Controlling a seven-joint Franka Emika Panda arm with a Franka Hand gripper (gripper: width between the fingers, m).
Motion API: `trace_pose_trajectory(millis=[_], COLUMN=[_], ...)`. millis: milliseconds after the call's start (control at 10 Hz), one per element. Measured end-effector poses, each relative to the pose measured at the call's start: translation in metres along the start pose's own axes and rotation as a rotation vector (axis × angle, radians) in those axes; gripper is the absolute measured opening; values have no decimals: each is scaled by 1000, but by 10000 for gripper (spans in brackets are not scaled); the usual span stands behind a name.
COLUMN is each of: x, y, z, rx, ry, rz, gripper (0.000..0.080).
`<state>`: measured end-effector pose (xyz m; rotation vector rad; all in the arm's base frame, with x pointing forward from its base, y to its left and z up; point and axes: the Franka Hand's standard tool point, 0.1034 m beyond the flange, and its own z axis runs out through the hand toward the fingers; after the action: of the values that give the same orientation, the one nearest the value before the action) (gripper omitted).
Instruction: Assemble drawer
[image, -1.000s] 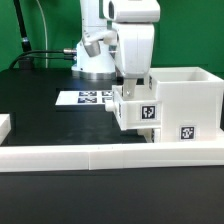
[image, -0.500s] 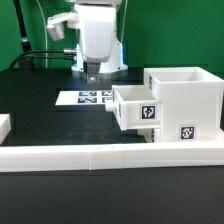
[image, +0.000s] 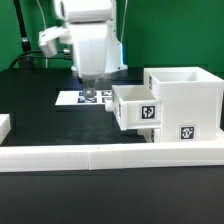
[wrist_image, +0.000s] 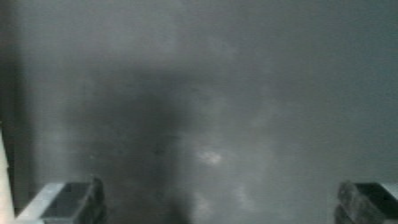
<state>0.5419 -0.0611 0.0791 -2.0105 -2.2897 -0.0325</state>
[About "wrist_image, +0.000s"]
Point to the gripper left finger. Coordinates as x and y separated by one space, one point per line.
67 204

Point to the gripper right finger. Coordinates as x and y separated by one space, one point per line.
367 203

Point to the white drawer box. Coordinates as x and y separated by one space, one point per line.
7 195

